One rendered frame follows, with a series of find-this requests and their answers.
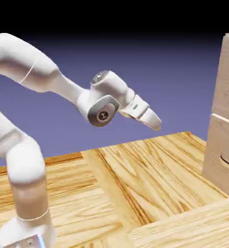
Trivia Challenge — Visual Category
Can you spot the light wood cabinet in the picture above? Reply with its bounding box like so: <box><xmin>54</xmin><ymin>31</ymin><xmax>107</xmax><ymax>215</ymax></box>
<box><xmin>202</xmin><ymin>32</ymin><xmax>229</xmax><ymax>203</ymax></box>

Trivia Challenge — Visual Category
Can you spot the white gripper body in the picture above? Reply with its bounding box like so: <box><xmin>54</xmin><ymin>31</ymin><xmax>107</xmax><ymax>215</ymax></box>
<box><xmin>140</xmin><ymin>108</ymin><xmax>163</xmax><ymax>131</ymax></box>

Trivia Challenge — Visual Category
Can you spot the light wood drawer front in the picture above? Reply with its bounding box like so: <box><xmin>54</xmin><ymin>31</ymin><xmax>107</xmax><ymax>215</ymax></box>
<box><xmin>202</xmin><ymin>113</ymin><xmax>229</xmax><ymax>203</ymax></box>
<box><xmin>211</xmin><ymin>36</ymin><xmax>229</xmax><ymax>125</ymax></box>

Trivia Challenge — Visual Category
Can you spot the dark curved drawer handle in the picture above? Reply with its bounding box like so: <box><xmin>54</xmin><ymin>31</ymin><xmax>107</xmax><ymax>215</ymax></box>
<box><xmin>219</xmin><ymin>154</ymin><xmax>229</xmax><ymax>173</ymax></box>

